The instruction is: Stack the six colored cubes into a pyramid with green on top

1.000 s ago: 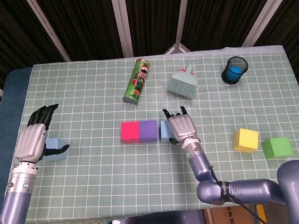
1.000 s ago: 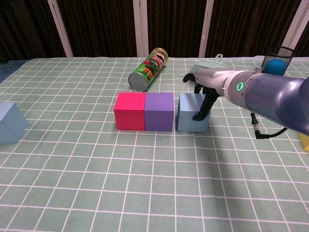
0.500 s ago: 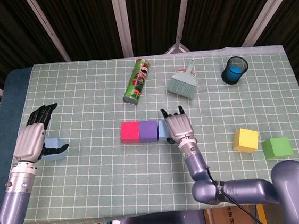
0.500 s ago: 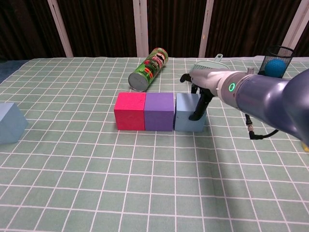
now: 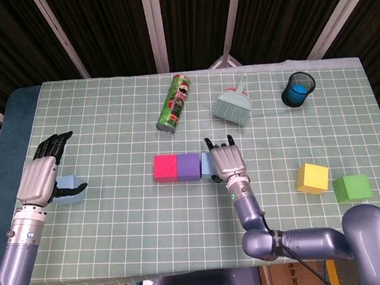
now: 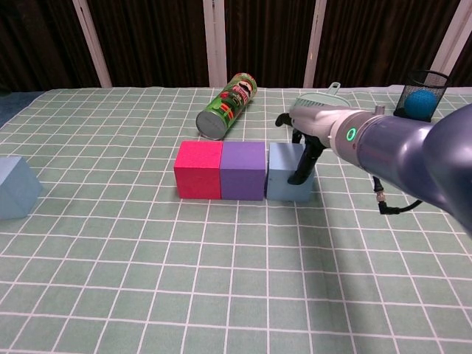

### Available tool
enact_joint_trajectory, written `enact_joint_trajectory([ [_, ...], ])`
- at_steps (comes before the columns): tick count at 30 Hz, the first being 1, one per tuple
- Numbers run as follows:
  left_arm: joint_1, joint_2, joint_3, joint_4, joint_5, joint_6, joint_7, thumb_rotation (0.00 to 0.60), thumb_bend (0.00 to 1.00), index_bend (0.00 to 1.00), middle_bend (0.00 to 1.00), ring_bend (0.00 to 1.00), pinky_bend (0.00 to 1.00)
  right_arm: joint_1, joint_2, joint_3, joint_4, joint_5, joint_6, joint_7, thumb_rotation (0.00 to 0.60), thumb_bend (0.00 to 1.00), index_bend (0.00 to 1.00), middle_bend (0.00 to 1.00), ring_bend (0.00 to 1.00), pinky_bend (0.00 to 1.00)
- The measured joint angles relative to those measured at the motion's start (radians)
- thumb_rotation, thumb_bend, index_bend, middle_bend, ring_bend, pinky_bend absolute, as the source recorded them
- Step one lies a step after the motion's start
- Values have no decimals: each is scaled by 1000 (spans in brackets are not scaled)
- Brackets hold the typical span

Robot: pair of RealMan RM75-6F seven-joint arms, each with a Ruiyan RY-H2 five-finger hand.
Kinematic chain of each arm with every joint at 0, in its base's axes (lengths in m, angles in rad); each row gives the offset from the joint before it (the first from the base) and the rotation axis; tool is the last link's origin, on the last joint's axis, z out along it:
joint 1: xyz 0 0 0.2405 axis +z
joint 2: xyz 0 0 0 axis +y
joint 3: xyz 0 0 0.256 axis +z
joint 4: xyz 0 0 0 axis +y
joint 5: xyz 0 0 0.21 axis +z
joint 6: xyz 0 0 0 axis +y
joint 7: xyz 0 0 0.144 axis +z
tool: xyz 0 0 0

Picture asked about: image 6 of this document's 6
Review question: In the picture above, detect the black mesh pen cup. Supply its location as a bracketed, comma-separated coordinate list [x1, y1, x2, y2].
[393, 69, 452, 122]

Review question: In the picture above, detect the light blue foam cube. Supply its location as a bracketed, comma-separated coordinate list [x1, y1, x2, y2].
[0, 156, 44, 220]
[265, 142, 316, 203]

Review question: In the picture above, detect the purple foam cube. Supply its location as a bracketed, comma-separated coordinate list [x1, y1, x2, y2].
[220, 141, 267, 201]

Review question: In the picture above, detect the blue textured ball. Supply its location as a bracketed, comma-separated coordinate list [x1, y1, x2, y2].
[405, 90, 437, 119]

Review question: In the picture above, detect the pink foam cube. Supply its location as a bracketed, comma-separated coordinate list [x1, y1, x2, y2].
[173, 140, 224, 200]

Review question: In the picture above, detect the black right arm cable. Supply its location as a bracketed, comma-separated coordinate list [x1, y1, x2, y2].
[372, 176, 425, 215]

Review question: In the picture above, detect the green checkered tablecloth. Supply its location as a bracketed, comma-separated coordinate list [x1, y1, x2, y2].
[0, 86, 472, 354]

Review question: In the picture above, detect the teal hand brush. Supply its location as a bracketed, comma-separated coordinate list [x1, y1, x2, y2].
[294, 82, 351, 111]

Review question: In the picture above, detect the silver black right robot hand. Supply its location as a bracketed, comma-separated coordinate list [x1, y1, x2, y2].
[275, 106, 355, 185]

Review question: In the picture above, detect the green Pringles can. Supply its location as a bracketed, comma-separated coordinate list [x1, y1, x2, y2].
[195, 72, 257, 142]

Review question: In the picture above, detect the dark blue table pad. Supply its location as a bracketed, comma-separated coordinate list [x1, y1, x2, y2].
[0, 91, 45, 130]

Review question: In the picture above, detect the white frame post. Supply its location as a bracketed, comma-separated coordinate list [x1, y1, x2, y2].
[303, 0, 327, 89]
[429, 0, 472, 88]
[72, 0, 112, 89]
[203, 0, 228, 89]

